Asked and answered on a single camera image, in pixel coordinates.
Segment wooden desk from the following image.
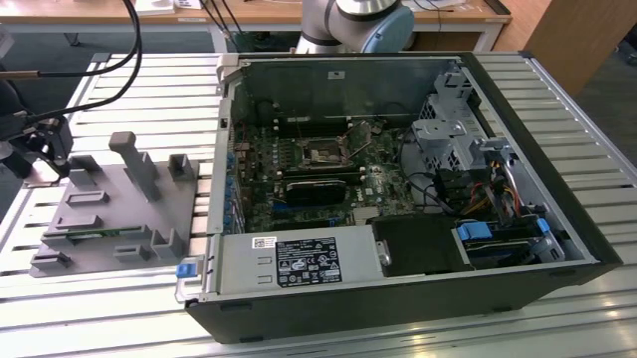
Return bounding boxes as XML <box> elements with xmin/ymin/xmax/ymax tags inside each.
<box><xmin>0</xmin><ymin>0</ymin><xmax>214</xmax><ymax>48</ymax></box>
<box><xmin>212</xmin><ymin>0</ymin><xmax>515</xmax><ymax>53</ymax></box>

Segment green RAM stick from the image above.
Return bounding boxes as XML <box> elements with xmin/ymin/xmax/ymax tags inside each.
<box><xmin>67</xmin><ymin>227</ymin><xmax>146</xmax><ymax>239</ymax></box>
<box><xmin>280</xmin><ymin>167</ymin><xmax>363</xmax><ymax>180</ymax></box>

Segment grey parts rack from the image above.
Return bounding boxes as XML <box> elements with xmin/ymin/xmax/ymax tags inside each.
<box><xmin>30</xmin><ymin>131</ymin><xmax>202</xmax><ymax>279</ymax></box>

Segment cable with brown sleeve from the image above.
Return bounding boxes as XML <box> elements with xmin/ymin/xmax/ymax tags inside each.
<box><xmin>0</xmin><ymin>51</ymin><xmax>139</xmax><ymax>81</ymax></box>

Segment CPU socket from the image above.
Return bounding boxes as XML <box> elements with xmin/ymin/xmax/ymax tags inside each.
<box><xmin>296</xmin><ymin>136</ymin><xmax>359</xmax><ymax>167</ymax></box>

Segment hard disk in blue carrier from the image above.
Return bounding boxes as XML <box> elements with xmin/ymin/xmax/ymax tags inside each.
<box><xmin>453</xmin><ymin>219</ymin><xmax>533</xmax><ymax>268</ymax></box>

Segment green motherboard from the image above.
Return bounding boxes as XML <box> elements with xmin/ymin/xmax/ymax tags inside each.
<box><xmin>226</xmin><ymin>119</ymin><xmax>425</xmax><ymax>234</ymax></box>

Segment grey power supply unit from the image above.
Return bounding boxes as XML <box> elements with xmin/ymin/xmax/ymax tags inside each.
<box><xmin>213</xmin><ymin>225</ymin><xmax>388</xmax><ymax>296</ymax></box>

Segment wooden cabinet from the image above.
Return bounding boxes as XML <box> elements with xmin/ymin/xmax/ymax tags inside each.
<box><xmin>523</xmin><ymin>0</ymin><xmax>627</xmax><ymax>98</ymax></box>

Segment coloured wire bundle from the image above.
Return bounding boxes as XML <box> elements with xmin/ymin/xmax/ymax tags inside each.
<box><xmin>460</xmin><ymin>160</ymin><xmax>527</xmax><ymax>227</ymax></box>

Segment graphics card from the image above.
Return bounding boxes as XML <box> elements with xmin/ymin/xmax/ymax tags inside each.
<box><xmin>281</xmin><ymin>178</ymin><xmax>348</xmax><ymax>208</ymax></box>

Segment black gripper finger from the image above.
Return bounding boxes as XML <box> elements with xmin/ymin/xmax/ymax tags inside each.
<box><xmin>38</xmin><ymin>117</ymin><xmax>75</xmax><ymax>176</ymax></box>
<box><xmin>25</xmin><ymin>132</ymin><xmax>54</xmax><ymax>161</ymax></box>

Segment metal disk bay cage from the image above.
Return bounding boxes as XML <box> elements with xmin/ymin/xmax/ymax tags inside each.
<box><xmin>411</xmin><ymin>72</ymin><xmax>519</xmax><ymax>176</ymax></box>

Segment black PC case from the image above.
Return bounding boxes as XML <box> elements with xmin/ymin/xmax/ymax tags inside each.
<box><xmin>174</xmin><ymin>51</ymin><xmax>624</xmax><ymax>345</ymax></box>

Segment metal socket cover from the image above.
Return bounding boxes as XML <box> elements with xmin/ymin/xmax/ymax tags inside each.
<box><xmin>342</xmin><ymin>119</ymin><xmax>376</xmax><ymax>158</ymax></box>

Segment black plastic shroud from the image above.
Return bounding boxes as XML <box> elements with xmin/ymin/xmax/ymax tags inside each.
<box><xmin>371</xmin><ymin>215</ymin><xmax>473</xmax><ymax>277</ymax></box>

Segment silver chipset heatsink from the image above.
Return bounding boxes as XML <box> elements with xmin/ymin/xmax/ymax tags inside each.
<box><xmin>353</xmin><ymin>207</ymin><xmax>380</xmax><ymax>225</ymax></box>

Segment plain white box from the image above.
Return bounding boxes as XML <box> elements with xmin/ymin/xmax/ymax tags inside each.
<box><xmin>142</xmin><ymin>0</ymin><xmax>178</xmax><ymax>16</ymax></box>

